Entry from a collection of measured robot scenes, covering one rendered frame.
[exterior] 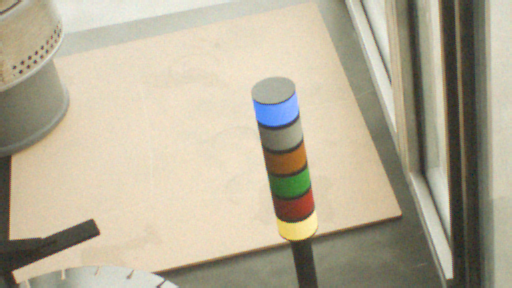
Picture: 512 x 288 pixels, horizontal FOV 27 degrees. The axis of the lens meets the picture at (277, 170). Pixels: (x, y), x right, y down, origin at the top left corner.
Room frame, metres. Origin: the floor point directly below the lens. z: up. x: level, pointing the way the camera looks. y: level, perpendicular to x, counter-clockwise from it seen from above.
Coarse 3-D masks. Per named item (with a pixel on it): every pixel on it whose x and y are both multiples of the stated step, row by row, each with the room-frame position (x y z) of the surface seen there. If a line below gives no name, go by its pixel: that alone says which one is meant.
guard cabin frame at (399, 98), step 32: (352, 0) 1.59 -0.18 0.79; (384, 0) 1.19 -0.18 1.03; (448, 0) 0.89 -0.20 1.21; (448, 32) 0.88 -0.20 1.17; (384, 64) 1.38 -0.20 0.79; (416, 64) 1.10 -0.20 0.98; (448, 64) 0.89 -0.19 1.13; (384, 96) 1.30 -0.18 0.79; (416, 96) 1.10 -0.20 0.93; (448, 96) 0.89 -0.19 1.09; (416, 128) 1.11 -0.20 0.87; (448, 128) 0.89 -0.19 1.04; (416, 160) 1.12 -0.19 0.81; (448, 160) 0.89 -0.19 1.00; (416, 192) 1.07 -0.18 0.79; (448, 192) 0.90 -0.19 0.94; (448, 256) 0.94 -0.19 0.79
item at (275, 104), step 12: (264, 84) 0.87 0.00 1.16; (276, 84) 0.87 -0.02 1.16; (288, 84) 0.86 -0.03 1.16; (252, 96) 0.85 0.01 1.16; (264, 96) 0.85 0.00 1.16; (276, 96) 0.85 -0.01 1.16; (288, 96) 0.84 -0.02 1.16; (264, 108) 0.84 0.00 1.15; (276, 108) 0.84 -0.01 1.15; (288, 108) 0.84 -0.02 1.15; (264, 120) 0.84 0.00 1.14; (276, 120) 0.84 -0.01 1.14; (288, 120) 0.84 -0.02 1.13
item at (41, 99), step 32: (0, 0) 1.37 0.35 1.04; (32, 0) 1.41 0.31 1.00; (0, 32) 1.36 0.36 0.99; (32, 32) 1.40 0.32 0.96; (64, 32) 1.48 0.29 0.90; (0, 64) 1.35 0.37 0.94; (32, 64) 1.38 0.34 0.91; (0, 96) 1.38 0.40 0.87; (32, 96) 1.41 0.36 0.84; (64, 96) 1.48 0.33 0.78; (0, 128) 1.38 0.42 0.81; (32, 128) 1.39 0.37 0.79
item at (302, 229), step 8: (312, 216) 0.84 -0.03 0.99; (280, 224) 0.85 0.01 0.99; (288, 224) 0.84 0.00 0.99; (296, 224) 0.84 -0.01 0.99; (304, 224) 0.84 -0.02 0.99; (312, 224) 0.84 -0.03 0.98; (280, 232) 0.85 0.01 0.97; (288, 232) 0.84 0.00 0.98; (296, 232) 0.84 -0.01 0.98; (304, 232) 0.84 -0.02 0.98; (312, 232) 0.84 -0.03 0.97; (288, 240) 0.84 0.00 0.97; (296, 240) 0.84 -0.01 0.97
